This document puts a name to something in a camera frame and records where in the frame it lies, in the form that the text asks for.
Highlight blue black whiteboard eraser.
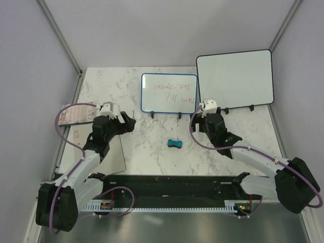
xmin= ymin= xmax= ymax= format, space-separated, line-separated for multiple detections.
xmin=167 ymin=139 xmax=183 ymax=149

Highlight blue framed small whiteboard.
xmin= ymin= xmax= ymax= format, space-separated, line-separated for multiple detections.
xmin=141 ymin=73 xmax=198 ymax=114

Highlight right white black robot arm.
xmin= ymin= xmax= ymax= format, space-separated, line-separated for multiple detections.
xmin=189 ymin=113 xmax=323 ymax=214

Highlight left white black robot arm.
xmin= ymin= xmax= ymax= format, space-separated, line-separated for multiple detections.
xmin=35 ymin=111 xmax=136 ymax=234

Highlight black framed large whiteboard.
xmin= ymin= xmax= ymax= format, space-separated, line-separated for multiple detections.
xmin=196 ymin=49 xmax=274 ymax=110

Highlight grey metal plate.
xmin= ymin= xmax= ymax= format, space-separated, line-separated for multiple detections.
xmin=71 ymin=124 xmax=126 ymax=175

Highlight patterned colourful box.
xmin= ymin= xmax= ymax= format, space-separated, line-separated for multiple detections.
xmin=57 ymin=102 xmax=99 ymax=127

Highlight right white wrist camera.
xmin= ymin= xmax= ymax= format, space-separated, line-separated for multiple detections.
xmin=199 ymin=98 xmax=218 ymax=118

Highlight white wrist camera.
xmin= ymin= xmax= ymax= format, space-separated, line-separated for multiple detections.
xmin=99 ymin=102 xmax=117 ymax=119
xmin=199 ymin=98 xmax=218 ymax=118

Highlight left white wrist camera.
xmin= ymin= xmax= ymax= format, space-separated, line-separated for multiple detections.
xmin=99 ymin=102 xmax=117 ymax=119

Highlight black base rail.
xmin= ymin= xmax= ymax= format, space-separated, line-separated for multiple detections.
xmin=101 ymin=175 xmax=261 ymax=208

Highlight light blue cable duct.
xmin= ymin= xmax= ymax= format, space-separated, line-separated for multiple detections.
xmin=81 ymin=200 xmax=249 ymax=213

